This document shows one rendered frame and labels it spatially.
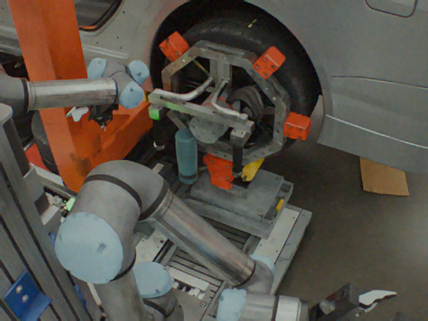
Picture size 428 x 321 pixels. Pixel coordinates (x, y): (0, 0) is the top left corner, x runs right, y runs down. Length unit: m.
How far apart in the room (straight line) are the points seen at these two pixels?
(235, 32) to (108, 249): 1.22
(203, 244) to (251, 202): 1.47
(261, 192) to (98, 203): 1.73
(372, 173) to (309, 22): 1.50
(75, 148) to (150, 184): 1.06
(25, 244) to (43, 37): 0.86
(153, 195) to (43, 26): 0.88
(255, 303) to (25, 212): 0.46
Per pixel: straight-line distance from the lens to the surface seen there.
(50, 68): 1.67
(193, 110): 1.70
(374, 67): 1.67
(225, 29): 1.80
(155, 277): 1.16
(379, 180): 2.93
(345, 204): 2.75
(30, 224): 0.91
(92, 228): 0.73
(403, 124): 1.78
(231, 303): 0.87
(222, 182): 2.17
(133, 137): 2.23
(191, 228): 0.90
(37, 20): 1.59
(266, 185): 2.46
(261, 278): 1.02
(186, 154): 1.98
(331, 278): 2.42
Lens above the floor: 2.02
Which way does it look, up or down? 44 degrees down
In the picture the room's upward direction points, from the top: straight up
